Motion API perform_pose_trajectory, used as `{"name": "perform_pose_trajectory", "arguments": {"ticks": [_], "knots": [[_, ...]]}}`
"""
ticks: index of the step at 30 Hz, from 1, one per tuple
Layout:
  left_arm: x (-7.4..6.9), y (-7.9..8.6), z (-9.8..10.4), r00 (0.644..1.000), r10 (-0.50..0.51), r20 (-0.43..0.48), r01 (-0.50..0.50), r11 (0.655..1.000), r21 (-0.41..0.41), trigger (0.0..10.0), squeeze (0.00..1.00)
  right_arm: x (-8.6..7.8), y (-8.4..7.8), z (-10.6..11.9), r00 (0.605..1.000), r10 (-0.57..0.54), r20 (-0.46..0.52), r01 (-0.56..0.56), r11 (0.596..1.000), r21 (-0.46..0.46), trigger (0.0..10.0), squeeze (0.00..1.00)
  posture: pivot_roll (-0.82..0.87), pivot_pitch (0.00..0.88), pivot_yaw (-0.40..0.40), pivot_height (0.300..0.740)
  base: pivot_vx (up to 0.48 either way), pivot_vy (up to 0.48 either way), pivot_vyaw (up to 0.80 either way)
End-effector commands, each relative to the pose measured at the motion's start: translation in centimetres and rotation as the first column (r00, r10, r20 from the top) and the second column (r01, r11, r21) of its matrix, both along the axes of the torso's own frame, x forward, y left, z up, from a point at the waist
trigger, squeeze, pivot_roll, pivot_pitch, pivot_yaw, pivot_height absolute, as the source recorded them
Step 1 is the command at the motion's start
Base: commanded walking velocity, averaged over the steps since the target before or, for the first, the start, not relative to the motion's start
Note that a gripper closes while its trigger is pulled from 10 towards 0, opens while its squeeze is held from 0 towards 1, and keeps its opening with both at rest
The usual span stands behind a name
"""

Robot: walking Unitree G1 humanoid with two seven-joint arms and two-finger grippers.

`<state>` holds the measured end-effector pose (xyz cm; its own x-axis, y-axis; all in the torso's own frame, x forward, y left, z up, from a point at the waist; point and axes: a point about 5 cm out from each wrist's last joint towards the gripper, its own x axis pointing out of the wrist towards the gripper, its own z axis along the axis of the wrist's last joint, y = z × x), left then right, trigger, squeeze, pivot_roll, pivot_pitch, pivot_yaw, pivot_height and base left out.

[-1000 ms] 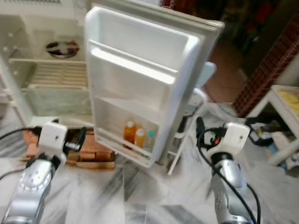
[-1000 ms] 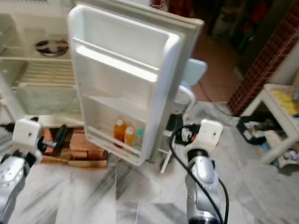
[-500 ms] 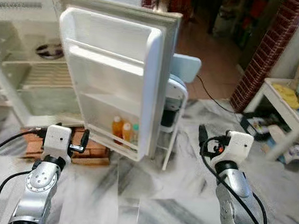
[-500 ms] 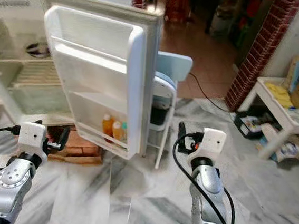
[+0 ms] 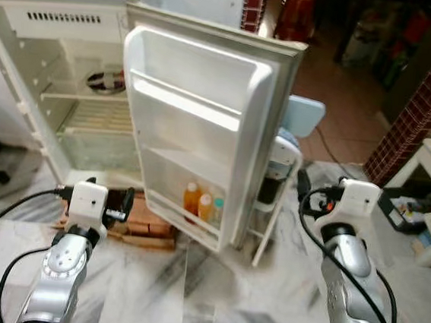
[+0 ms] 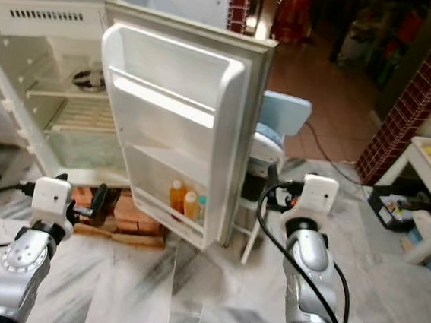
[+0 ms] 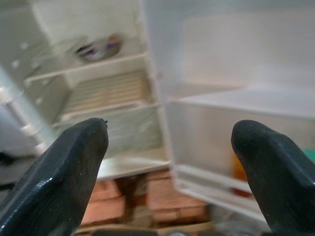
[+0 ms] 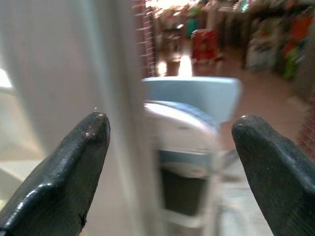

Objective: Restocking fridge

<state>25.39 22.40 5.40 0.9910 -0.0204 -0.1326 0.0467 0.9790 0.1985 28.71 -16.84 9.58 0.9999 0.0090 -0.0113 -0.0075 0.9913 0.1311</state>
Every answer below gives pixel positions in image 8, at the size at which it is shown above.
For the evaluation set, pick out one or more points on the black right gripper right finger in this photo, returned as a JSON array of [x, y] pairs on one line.
[[283, 186]]

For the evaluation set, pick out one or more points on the grey metal folding chair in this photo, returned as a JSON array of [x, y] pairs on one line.
[[209, 96]]

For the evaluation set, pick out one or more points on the red hanging garment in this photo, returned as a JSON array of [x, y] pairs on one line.
[[205, 44]]

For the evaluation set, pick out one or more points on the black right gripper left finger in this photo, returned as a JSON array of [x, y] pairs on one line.
[[56, 184]]

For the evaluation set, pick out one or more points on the white fridge door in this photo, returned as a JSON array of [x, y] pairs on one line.
[[61, 61]]

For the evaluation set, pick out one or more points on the red brick pillar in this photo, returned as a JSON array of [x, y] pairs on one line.
[[144, 37]]

